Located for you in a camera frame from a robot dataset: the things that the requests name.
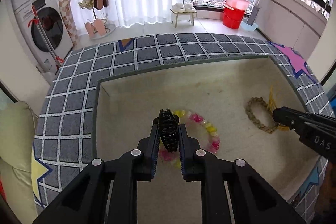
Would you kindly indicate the yellow hair clip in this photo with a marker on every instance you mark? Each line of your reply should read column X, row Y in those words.
column 272, row 106

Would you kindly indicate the black hair claw clip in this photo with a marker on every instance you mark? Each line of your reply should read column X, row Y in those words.
column 167, row 125

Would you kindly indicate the stacked white washer dryer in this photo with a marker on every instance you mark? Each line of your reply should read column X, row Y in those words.
column 34, row 42

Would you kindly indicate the red plastic bucket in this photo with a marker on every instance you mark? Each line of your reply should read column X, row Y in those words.
column 232, row 17

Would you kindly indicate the small wooden stool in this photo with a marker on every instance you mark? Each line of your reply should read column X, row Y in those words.
column 184, row 15

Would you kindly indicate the light blue basin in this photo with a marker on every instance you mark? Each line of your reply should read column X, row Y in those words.
column 247, row 27

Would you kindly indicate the grey grid star tablecloth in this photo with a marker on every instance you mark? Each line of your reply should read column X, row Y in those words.
column 64, row 137

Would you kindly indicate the checkered paper bag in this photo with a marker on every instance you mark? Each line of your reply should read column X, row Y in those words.
column 68, row 19

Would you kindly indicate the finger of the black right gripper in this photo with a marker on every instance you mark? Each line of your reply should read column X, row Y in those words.
column 316, row 131

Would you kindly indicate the red handled mop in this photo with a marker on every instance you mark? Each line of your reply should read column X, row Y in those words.
column 51, row 30

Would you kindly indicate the slipper drying rack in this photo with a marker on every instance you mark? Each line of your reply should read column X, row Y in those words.
column 99, row 27

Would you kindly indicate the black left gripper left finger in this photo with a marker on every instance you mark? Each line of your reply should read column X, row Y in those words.
column 106, row 191

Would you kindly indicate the pink plastic basin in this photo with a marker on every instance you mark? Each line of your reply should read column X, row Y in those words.
column 238, row 4

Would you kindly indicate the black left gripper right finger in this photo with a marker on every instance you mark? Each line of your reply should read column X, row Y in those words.
column 231, row 191

